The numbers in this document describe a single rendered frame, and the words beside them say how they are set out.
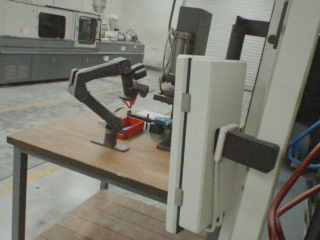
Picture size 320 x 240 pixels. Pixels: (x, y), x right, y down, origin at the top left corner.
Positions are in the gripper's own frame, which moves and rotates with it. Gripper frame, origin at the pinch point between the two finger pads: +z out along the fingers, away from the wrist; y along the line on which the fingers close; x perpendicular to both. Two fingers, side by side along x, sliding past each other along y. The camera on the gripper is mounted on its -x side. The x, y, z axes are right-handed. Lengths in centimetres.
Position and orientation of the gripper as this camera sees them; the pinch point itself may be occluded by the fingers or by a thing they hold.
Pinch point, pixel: (131, 105)
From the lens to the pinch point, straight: 165.4
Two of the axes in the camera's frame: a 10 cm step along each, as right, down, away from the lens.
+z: 0.5, 7.3, 6.9
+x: -9.2, -2.3, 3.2
